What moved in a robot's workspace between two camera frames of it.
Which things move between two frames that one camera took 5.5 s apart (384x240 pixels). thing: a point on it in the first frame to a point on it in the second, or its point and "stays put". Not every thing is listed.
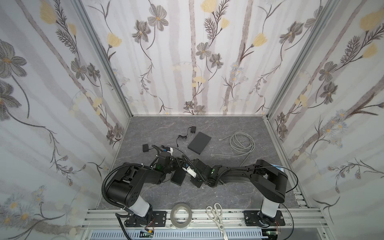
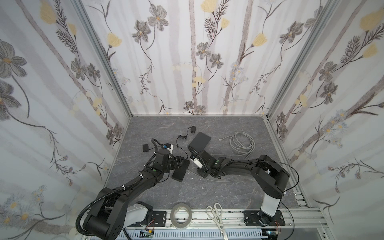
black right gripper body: x=199 y=173 to x=205 y=164
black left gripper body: x=175 y=169 stays put
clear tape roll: x=172 y=213 stays put
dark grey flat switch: x=199 y=143 stays put
